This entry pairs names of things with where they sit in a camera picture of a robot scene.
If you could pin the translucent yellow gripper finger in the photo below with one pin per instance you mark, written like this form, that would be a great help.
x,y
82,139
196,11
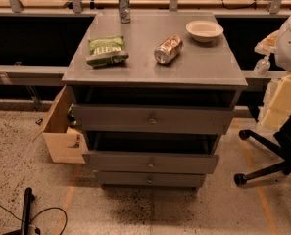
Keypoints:
x,y
268,45

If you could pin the white paper bowl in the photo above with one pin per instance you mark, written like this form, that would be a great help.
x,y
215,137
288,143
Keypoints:
x,y
204,31

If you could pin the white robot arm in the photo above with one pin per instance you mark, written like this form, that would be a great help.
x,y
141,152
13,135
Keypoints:
x,y
278,43

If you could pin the lying brown soda can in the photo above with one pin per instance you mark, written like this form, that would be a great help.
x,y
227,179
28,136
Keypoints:
x,y
168,50

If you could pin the clear sanitizer bottle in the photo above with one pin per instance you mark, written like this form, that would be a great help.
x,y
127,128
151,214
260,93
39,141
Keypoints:
x,y
262,66

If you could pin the yellow foam block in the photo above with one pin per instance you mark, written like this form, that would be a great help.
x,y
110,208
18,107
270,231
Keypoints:
x,y
277,103

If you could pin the black office chair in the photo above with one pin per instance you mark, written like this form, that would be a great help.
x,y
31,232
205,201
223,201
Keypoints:
x,y
282,148

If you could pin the grey drawer cabinet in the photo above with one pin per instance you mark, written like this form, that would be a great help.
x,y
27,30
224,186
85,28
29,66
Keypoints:
x,y
149,124

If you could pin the green chip bag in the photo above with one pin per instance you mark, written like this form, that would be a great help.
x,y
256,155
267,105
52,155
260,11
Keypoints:
x,y
106,51

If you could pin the cardboard box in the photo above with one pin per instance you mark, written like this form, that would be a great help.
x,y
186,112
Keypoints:
x,y
65,145

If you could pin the black stand pole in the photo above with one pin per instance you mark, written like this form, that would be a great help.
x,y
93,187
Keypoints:
x,y
28,199

